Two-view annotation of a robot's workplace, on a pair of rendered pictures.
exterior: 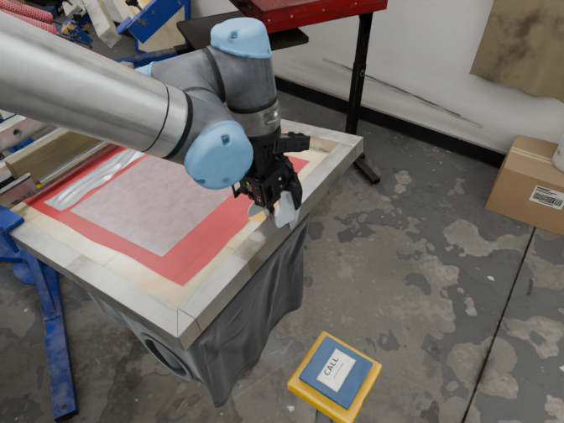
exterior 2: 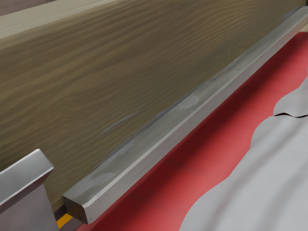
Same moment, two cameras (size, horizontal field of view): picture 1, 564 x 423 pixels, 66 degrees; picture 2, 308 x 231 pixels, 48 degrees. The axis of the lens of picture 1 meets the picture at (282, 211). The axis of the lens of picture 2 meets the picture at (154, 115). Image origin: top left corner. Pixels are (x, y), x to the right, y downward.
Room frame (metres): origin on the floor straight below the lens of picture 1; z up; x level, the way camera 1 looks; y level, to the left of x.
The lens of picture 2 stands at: (0.65, 0.52, 1.17)
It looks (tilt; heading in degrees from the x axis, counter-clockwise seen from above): 34 degrees down; 1
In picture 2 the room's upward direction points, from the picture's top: 2 degrees clockwise
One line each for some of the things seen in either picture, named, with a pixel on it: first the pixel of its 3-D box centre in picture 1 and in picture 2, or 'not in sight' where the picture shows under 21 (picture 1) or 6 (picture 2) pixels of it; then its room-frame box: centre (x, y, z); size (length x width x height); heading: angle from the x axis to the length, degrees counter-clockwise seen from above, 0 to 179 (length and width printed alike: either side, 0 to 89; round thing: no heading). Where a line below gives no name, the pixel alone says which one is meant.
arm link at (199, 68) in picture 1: (180, 94); not in sight; (0.51, 0.13, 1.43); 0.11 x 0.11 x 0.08; 26
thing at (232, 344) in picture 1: (258, 315); not in sight; (0.60, 0.06, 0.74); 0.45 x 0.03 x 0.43; 146
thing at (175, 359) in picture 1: (137, 310); not in sight; (0.58, 0.36, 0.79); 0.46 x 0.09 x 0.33; 56
